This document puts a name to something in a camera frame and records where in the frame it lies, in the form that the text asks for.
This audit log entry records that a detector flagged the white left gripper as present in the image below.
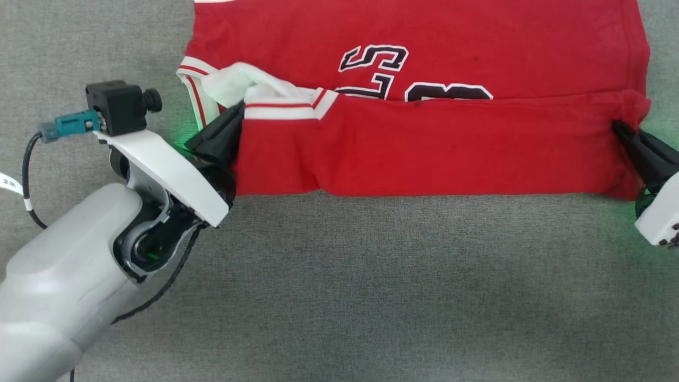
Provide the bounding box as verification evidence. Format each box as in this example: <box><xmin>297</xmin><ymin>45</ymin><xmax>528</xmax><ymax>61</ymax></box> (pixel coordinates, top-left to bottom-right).
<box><xmin>95</xmin><ymin>101</ymin><xmax>246</xmax><ymax>229</ymax></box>

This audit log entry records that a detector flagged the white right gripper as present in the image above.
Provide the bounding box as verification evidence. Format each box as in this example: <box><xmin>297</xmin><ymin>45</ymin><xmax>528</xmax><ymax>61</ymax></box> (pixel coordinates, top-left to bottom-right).
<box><xmin>612</xmin><ymin>121</ymin><xmax>679</xmax><ymax>249</ymax></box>

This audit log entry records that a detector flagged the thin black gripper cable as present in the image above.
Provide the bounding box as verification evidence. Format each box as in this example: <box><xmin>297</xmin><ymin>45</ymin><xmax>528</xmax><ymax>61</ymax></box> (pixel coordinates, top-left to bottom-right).
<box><xmin>69</xmin><ymin>223</ymin><xmax>208</xmax><ymax>382</ymax></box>

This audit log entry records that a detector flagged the thin black camera cable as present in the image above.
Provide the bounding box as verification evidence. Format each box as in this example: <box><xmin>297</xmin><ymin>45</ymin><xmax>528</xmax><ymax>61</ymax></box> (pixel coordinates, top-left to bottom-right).
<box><xmin>22</xmin><ymin>133</ymin><xmax>48</xmax><ymax>230</ymax></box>

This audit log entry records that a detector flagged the white cable label tag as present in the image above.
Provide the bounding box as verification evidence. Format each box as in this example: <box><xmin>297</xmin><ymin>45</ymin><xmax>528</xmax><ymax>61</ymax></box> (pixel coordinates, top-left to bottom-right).
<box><xmin>0</xmin><ymin>172</ymin><xmax>33</xmax><ymax>211</ymax></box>

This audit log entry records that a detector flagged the grey fabric sofa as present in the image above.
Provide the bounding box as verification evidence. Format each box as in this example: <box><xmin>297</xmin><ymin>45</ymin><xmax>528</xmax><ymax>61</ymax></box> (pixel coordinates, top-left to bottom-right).
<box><xmin>0</xmin><ymin>0</ymin><xmax>679</xmax><ymax>382</ymax></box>

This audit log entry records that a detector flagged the teal cable connector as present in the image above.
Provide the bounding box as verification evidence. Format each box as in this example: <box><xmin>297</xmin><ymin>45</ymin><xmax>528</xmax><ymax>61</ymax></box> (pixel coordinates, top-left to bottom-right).
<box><xmin>38</xmin><ymin>110</ymin><xmax>101</xmax><ymax>143</ymax></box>

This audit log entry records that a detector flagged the red basketball jersey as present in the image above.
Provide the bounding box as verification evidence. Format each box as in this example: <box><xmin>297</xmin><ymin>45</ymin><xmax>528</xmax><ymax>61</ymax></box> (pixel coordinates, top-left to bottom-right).
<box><xmin>177</xmin><ymin>0</ymin><xmax>652</xmax><ymax>201</ymax></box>

